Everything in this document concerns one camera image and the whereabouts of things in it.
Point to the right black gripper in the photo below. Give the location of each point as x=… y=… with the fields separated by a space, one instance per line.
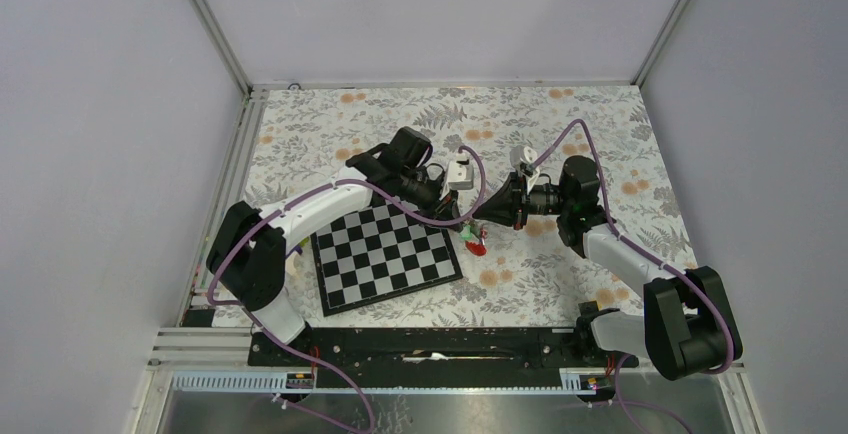
x=509 y=205

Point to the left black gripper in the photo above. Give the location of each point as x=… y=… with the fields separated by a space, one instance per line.
x=442 y=207

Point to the key with green tag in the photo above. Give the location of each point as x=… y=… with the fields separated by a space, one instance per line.
x=471 y=232

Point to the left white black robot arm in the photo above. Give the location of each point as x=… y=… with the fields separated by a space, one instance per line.
x=248 y=253

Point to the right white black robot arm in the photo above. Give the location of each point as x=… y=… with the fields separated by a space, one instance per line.
x=686 y=325

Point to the floral patterned table mat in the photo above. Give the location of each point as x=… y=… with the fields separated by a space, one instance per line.
x=526 y=277

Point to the black white chessboard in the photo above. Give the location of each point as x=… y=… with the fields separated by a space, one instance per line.
x=379 y=253

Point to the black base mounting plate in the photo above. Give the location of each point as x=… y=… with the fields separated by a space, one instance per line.
x=441 y=353

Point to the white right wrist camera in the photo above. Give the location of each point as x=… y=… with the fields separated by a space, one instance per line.
x=523 y=160

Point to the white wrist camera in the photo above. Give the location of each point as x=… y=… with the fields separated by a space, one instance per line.
x=523 y=160
x=459 y=174

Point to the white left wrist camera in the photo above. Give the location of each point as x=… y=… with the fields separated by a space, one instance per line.
x=459 y=174

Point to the grey slotted cable duct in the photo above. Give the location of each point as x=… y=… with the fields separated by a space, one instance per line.
x=557 y=381

